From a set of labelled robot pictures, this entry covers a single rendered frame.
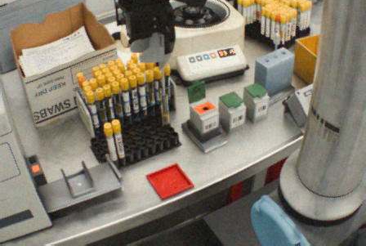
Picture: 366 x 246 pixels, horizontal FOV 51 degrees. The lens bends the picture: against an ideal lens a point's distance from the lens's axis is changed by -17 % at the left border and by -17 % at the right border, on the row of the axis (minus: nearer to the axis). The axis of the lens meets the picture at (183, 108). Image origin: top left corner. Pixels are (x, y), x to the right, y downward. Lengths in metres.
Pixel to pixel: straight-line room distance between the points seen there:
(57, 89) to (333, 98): 0.73
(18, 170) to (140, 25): 0.33
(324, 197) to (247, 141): 0.52
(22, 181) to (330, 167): 0.49
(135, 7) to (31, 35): 0.53
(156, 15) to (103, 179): 0.31
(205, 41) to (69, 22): 0.40
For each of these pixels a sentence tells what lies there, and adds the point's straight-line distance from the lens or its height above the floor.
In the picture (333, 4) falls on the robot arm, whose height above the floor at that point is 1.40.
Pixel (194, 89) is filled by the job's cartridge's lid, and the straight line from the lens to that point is 0.89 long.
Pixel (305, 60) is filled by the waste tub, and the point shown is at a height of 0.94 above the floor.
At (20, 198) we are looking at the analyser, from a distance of 0.74.
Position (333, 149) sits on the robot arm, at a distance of 0.38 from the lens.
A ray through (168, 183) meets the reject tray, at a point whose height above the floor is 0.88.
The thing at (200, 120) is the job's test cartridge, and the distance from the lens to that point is 0.88.
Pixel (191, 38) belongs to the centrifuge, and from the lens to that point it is 1.05.
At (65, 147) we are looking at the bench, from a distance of 0.95.
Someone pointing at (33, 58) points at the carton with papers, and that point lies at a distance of 1.17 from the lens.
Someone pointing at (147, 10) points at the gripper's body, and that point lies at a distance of 0.72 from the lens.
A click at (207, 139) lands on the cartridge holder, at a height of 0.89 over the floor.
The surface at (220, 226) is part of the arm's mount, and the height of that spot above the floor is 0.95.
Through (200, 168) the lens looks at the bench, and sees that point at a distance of 0.88.
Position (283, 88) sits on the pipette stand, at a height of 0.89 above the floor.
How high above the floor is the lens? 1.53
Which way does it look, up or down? 40 degrees down
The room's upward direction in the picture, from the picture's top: 2 degrees counter-clockwise
